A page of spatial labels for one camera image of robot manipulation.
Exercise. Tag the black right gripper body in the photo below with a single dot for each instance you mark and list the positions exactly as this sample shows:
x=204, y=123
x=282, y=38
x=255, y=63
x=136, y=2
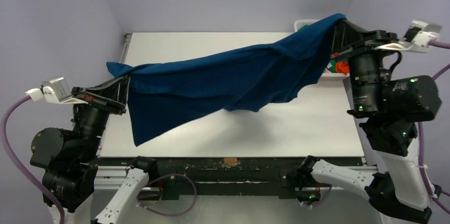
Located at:
x=365, y=45

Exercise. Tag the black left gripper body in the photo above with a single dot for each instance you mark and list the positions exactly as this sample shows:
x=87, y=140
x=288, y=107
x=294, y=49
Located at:
x=81, y=94

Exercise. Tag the blue t-shirt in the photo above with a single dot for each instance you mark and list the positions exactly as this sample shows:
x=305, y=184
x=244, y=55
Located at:
x=163, y=96

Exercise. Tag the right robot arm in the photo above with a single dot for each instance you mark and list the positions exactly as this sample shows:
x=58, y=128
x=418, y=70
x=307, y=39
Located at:
x=390, y=110

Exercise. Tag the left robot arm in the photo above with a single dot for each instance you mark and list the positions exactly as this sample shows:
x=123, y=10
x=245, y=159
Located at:
x=67, y=156

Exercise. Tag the orange t-shirt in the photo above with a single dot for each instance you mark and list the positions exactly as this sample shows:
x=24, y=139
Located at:
x=342, y=68

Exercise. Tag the green t-shirt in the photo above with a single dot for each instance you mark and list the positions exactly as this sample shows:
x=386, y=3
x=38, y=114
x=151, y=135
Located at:
x=303, y=26

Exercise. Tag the white plastic basket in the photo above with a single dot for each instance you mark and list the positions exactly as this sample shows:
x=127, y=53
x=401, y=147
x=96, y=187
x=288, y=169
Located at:
x=318, y=60

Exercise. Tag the brown tape piece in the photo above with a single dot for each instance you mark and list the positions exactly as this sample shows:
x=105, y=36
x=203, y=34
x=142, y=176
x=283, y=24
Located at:
x=230, y=161

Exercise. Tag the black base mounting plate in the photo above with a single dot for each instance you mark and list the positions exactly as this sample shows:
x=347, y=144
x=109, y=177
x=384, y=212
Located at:
x=251, y=177

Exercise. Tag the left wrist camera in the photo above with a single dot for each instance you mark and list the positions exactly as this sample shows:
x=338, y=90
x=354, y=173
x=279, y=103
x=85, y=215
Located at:
x=54, y=91

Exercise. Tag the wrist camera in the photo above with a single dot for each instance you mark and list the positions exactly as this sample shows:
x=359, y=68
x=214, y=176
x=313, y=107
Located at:
x=416, y=39
x=54, y=91

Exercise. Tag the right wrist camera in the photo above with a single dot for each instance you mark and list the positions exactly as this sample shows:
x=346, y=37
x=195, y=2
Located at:
x=416, y=39

